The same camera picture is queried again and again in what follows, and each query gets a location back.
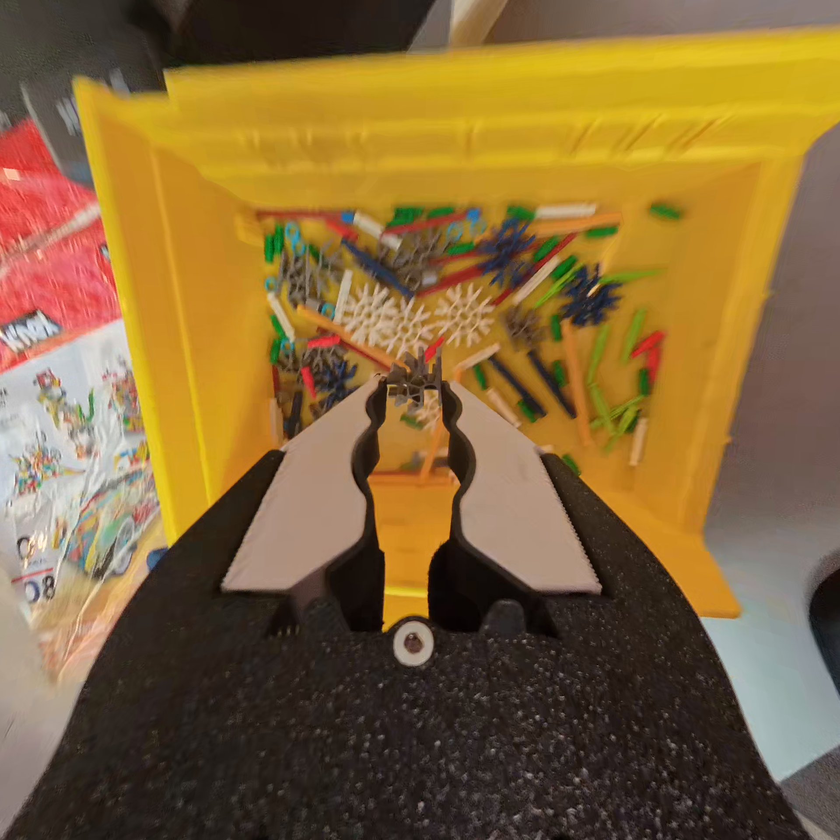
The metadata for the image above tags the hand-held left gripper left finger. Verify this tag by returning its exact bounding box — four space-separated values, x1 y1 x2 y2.
222 374 388 632

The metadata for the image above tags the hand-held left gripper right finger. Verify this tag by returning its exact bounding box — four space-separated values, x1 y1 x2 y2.
428 377 603 632

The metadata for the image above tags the grey half-round connector piece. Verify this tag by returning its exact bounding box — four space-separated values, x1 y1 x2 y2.
387 348 444 411

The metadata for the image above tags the pile of colourful building pieces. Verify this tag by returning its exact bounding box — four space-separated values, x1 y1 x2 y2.
252 200 683 490

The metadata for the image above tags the yellow plastic bin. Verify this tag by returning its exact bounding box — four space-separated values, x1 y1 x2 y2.
72 29 840 618

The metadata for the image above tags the black wrist rest pad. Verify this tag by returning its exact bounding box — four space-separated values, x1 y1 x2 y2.
810 551 840 697

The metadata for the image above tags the building set cardboard box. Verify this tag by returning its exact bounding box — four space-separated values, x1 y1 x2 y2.
0 118 165 683

